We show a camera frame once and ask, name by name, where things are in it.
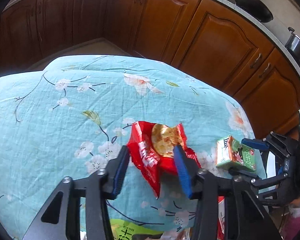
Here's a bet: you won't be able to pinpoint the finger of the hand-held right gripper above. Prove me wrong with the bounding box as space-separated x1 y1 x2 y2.
241 132 294 159
229 169 288 200

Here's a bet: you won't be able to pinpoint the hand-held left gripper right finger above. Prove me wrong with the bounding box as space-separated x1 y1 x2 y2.
174 145 283 240

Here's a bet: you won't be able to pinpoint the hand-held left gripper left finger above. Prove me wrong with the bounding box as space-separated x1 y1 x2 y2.
22 145 130 240

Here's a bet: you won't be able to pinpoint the green milk carton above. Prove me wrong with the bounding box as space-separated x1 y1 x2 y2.
216 135 257 173

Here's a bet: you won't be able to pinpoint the red snack bag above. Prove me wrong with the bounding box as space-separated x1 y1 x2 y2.
127 121 202 200

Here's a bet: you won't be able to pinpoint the person's right forearm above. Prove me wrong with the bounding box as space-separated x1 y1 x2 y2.
281 197 300 240

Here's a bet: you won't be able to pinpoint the red white carton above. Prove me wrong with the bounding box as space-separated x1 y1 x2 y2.
217 196 227 240

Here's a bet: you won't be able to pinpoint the green snack bag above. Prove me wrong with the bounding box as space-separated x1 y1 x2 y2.
109 219 163 240

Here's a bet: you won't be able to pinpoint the teal floral tablecloth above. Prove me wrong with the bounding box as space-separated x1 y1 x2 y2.
0 55 268 240

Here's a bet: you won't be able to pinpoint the steel cooking pot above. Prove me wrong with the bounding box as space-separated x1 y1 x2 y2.
285 27 300 65

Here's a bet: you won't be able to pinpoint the wooden lower cabinets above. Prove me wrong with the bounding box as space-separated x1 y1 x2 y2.
0 0 300 140

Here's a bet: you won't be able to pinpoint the black wok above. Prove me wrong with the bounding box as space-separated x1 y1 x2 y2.
230 0 274 23

